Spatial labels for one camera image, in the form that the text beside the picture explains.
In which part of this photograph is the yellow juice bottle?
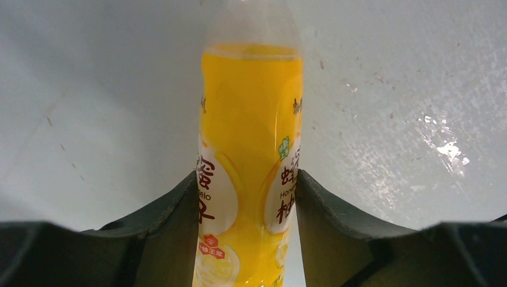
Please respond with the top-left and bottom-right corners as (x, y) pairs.
(193, 1), (303, 286)

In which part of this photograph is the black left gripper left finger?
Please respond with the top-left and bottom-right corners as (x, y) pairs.
(1, 172), (198, 286)

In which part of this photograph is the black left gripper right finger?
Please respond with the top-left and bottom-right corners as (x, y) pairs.
(296, 170), (506, 286)

